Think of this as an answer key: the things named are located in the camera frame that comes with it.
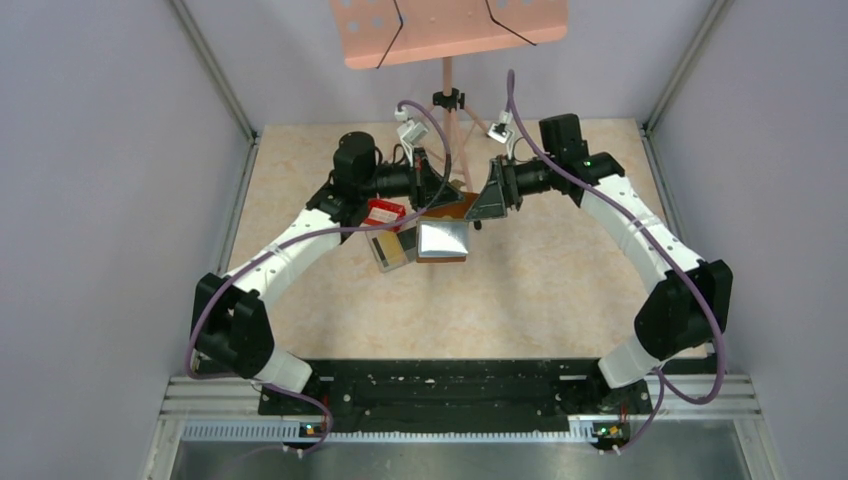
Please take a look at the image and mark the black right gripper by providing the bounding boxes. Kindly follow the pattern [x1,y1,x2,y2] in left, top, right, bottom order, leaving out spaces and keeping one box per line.
[465,154,560,222]

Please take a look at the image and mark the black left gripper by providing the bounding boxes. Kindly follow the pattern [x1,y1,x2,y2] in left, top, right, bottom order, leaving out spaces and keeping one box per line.
[360,146,464,211]

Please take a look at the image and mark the brown leather card holder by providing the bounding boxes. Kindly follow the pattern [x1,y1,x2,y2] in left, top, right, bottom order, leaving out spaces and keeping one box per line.
[416,192,478,264]

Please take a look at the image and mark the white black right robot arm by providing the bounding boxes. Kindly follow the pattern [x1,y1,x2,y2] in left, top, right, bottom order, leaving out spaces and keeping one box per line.
[465,111,733,412]

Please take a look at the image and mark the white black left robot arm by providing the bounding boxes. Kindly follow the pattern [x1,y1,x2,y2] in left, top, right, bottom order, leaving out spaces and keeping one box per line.
[189,131,464,414]

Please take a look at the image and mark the yellow card in box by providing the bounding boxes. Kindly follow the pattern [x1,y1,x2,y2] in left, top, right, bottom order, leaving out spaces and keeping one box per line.
[383,232,417,265]

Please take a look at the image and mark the clear acrylic card box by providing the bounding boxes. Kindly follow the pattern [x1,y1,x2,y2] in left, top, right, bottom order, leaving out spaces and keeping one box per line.
[365,227,418,273]

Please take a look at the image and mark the pink music stand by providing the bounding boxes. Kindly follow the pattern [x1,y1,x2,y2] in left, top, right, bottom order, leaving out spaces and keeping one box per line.
[329,0,569,190]

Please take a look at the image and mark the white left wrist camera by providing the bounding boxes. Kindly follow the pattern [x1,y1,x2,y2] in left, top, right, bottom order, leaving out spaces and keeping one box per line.
[394,107,429,147]

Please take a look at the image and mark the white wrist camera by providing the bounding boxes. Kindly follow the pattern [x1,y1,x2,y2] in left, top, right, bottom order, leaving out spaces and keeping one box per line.
[394,107,429,147]
[487,110,514,144]

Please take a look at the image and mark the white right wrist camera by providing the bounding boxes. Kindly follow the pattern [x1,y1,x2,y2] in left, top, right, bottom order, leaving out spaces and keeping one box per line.
[487,110,514,144]

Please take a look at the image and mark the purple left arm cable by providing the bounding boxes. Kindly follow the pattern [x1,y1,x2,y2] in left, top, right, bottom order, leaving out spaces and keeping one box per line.
[184,99,454,458]

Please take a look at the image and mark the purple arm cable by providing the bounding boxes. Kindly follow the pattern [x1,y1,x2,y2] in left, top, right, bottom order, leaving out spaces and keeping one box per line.
[506,69,728,456]
[184,99,454,458]

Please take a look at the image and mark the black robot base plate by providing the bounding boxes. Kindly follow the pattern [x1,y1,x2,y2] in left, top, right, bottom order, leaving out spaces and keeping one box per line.
[195,358,721,439]

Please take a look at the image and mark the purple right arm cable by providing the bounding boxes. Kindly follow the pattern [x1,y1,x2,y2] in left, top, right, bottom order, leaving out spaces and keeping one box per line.
[506,69,728,456]

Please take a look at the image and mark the aluminium frame rail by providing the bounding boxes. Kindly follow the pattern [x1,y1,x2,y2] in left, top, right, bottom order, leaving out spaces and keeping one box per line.
[159,377,761,444]

